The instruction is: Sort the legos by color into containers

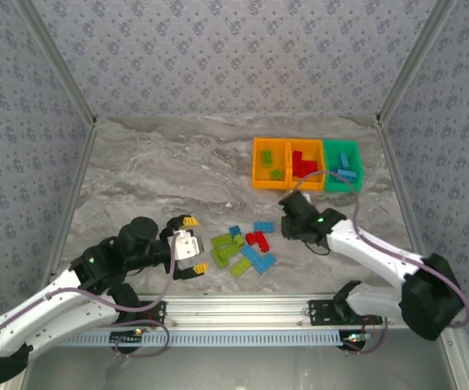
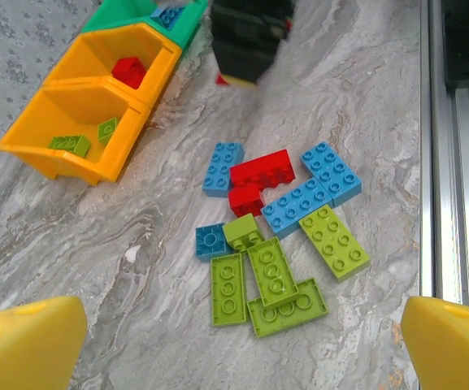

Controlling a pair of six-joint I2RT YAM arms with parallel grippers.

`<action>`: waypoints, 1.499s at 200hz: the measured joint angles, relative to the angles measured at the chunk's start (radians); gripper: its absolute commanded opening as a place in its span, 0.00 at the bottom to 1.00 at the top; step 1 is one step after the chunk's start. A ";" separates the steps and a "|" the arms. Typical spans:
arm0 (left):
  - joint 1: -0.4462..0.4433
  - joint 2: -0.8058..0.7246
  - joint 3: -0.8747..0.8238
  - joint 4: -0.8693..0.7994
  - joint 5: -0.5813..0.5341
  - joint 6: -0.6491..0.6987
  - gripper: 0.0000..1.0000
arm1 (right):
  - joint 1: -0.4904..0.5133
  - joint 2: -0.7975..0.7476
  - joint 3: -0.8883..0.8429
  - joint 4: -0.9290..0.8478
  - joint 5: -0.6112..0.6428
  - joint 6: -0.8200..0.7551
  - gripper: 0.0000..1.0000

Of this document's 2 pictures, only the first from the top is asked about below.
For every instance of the aluminium frame post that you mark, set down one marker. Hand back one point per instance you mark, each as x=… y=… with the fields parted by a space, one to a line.
x=57 y=61
x=459 y=357
x=415 y=61

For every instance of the small blue lego brick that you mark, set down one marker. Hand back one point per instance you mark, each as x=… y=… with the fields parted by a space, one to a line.
x=235 y=230

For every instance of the aluminium table side rail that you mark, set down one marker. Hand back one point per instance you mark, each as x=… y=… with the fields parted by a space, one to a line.
x=392 y=162
x=71 y=203

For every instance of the small green lego brick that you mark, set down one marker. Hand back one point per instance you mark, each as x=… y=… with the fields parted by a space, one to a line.
x=239 y=239
x=276 y=174

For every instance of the orange plastic bin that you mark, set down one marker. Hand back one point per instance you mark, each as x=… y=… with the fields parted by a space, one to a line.
x=270 y=185
x=317 y=186

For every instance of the small red lego brick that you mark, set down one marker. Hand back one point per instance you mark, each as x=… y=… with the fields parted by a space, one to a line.
x=250 y=237

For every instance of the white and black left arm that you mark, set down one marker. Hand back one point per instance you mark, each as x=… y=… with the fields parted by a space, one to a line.
x=35 y=321

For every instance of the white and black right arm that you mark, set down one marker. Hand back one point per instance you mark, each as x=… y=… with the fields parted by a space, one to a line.
x=364 y=243

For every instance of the green plastic bin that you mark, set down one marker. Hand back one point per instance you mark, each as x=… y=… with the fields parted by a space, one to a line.
x=331 y=187

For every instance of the green T-shaped lego piece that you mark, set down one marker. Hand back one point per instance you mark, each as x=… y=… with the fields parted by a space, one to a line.
x=220 y=258

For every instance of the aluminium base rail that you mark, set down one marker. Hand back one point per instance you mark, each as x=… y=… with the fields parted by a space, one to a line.
x=238 y=308

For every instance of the small controller board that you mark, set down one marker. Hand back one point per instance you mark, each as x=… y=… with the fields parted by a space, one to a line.
x=354 y=338
x=126 y=336

